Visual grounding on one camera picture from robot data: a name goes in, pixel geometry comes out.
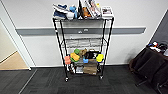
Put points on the dark striped packet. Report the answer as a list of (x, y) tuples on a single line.
[(71, 68)]

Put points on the white wall outlet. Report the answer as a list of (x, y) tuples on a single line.
[(86, 30)]

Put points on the yellow round toy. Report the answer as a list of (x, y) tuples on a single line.
[(100, 58)]

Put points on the brown plush toy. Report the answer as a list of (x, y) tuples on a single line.
[(83, 52)]

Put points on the dark blue folded cloth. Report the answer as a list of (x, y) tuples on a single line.
[(58, 14)]

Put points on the magazine with face print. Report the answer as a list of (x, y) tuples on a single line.
[(94, 8)]

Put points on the black draped chair cart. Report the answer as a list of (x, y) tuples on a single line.
[(151, 66)]

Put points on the small blue box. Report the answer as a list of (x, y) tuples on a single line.
[(85, 61)]

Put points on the long grey wall band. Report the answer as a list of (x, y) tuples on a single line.
[(36, 31)]

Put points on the white door frame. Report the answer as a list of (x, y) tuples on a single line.
[(20, 43)]

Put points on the white book with photo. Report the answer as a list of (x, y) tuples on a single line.
[(107, 12)]

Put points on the white bowl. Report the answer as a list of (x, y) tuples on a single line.
[(70, 15)]

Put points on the brown cardboard box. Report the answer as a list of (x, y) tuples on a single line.
[(90, 68)]

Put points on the yellow orange toy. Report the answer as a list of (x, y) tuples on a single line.
[(75, 57)]

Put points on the red blue small object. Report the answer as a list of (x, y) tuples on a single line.
[(153, 44)]

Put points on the orange plush toy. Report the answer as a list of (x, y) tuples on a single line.
[(86, 12)]

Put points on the green toy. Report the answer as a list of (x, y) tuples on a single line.
[(77, 51)]

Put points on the small white box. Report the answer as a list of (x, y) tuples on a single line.
[(79, 69)]

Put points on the grey round wall outlet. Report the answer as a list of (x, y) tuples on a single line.
[(79, 32)]

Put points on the salmon orange toy block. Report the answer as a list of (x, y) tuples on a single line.
[(67, 60)]

